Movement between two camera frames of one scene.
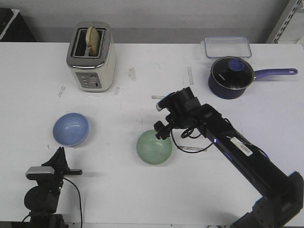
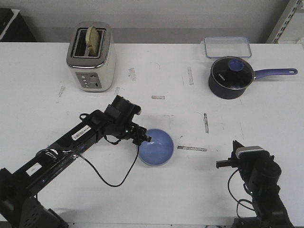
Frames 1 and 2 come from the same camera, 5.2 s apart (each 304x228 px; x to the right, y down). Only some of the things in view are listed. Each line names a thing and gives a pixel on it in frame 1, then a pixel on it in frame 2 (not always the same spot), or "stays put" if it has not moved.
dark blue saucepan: (226, 83) stays put
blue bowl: (70, 129) to (159, 151)
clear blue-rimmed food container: (220, 47) stays put
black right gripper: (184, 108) to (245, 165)
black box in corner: (13, 28) stays put
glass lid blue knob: (232, 72) stays put
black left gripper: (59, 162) to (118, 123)
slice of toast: (92, 40) stays put
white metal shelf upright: (283, 21) stays put
